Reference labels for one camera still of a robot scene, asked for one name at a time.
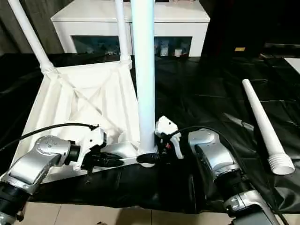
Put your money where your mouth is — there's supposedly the white plastic table leg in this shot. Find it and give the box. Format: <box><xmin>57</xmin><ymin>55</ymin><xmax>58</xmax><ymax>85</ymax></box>
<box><xmin>114</xmin><ymin>0</ymin><xmax>133</xmax><ymax>68</ymax></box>
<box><xmin>7</xmin><ymin>0</ymin><xmax>57</xmax><ymax>75</ymax></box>
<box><xmin>242</xmin><ymin>79</ymin><xmax>295</xmax><ymax>176</ymax></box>
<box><xmin>130</xmin><ymin>0</ymin><xmax>158</xmax><ymax>155</ymax></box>

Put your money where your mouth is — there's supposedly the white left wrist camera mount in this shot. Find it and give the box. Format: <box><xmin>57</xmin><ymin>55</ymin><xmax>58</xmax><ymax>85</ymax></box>
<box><xmin>73</xmin><ymin>124</ymin><xmax>107</xmax><ymax>171</ymax></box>

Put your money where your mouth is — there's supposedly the grey curtain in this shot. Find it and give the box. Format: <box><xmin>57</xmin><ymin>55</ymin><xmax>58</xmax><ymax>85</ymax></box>
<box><xmin>0</xmin><ymin>0</ymin><xmax>65</xmax><ymax>55</ymax></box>

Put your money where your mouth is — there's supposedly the white flat board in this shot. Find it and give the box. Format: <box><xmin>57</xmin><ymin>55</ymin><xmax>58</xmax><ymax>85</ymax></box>
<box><xmin>284</xmin><ymin>57</ymin><xmax>300</xmax><ymax>76</ymax></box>

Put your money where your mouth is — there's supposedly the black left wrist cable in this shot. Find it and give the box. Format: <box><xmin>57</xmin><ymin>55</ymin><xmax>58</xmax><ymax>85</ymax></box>
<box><xmin>0</xmin><ymin>123</ymin><xmax>99</xmax><ymax>152</ymax></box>

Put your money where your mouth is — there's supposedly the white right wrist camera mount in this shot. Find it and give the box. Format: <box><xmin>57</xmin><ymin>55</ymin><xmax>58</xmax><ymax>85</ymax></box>
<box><xmin>154</xmin><ymin>115</ymin><xmax>184</xmax><ymax>160</ymax></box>

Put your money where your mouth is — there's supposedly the dark low shelf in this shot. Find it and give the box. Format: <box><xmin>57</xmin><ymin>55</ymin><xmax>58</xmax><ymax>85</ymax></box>
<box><xmin>262</xmin><ymin>42</ymin><xmax>300</xmax><ymax>58</ymax></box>

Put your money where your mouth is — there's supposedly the white plastic table top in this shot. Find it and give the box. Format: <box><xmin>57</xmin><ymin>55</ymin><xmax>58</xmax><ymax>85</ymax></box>
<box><xmin>20</xmin><ymin>60</ymin><xmax>160</xmax><ymax>184</ymax></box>

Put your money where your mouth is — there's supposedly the white cabinet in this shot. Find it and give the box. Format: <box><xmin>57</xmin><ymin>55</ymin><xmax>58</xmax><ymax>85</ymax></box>
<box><xmin>51</xmin><ymin>0</ymin><xmax>210</xmax><ymax>58</ymax></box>

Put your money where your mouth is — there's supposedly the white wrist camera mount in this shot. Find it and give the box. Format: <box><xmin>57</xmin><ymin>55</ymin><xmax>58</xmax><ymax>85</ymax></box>
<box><xmin>154</xmin><ymin>115</ymin><xmax>184</xmax><ymax>160</ymax></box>
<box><xmin>73</xmin><ymin>124</ymin><xmax>107</xmax><ymax>171</ymax></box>

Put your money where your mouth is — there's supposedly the black mat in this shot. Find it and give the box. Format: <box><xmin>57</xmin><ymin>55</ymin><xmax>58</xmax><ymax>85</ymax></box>
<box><xmin>0</xmin><ymin>52</ymin><xmax>300</xmax><ymax>214</ymax></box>

